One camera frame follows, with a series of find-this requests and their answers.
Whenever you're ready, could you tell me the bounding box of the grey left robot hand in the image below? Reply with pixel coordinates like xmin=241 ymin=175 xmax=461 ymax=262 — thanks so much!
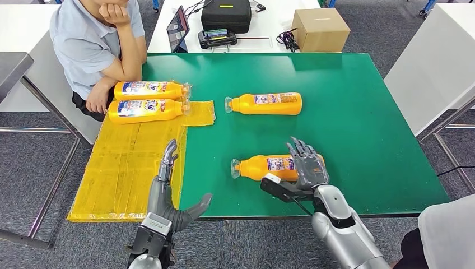
xmin=146 ymin=139 xmax=213 ymax=233

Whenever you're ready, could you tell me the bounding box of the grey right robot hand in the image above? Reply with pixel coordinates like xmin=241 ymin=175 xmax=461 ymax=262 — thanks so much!
xmin=286 ymin=136 xmax=330 ymax=192

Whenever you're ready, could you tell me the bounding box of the orange plastic bottle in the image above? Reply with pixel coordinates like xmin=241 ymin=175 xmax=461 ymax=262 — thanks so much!
xmin=108 ymin=98 xmax=192 ymax=125
xmin=113 ymin=81 xmax=193 ymax=101
xmin=224 ymin=92 xmax=303 ymax=116
xmin=230 ymin=154 xmax=325 ymax=182

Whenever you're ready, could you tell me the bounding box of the yellow plastic sheet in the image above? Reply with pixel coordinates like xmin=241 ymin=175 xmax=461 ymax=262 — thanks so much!
xmin=67 ymin=81 xmax=217 ymax=224

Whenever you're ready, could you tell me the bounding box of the brown cardboard box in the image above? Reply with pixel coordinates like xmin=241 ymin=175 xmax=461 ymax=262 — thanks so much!
xmin=291 ymin=7 xmax=351 ymax=53

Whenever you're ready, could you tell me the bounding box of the standing person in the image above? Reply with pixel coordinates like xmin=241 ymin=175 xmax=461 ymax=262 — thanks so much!
xmin=393 ymin=194 xmax=475 ymax=269

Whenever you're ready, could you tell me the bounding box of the white table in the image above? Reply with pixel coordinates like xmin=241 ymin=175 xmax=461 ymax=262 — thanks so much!
xmin=147 ymin=0 xmax=320 ymax=54

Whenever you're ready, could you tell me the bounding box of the white desk with metal legs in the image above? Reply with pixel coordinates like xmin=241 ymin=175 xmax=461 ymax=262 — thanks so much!
xmin=384 ymin=3 xmax=475 ymax=194

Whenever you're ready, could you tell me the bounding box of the black handheld controller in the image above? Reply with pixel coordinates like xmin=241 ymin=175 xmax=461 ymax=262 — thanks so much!
xmin=197 ymin=28 xmax=238 ymax=50

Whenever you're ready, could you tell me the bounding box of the seated person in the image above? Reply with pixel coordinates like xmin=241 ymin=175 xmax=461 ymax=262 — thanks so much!
xmin=49 ymin=0 xmax=148 ymax=123

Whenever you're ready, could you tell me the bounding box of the black tablet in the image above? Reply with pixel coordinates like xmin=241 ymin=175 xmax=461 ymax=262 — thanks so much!
xmin=166 ymin=5 xmax=190 ymax=53

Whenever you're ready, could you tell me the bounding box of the black carrying case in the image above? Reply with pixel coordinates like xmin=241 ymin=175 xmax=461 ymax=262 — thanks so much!
xmin=201 ymin=0 xmax=252 ymax=34

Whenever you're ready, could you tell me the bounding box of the white desk with side panel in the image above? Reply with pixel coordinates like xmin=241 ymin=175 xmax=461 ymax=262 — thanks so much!
xmin=0 ymin=4 xmax=103 ymax=146

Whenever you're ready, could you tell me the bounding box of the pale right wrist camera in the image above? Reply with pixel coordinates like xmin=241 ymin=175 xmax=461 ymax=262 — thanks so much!
xmin=260 ymin=173 xmax=316 ymax=203

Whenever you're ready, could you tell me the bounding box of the black cable bundle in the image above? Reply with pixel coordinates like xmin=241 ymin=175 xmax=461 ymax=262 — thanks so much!
xmin=276 ymin=28 xmax=301 ymax=53

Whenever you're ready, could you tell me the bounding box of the black floor cable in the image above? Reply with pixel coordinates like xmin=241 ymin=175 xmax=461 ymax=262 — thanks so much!
xmin=437 ymin=166 xmax=475 ymax=178

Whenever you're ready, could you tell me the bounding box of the grey desk with metal frame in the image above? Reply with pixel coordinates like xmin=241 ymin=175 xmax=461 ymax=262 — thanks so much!
xmin=0 ymin=52 xmax=81 ymax=251

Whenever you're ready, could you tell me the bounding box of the blue cart frame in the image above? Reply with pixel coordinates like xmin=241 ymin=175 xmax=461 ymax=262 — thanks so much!
xmin=326 ymin=0 xmax=436 ymax=18

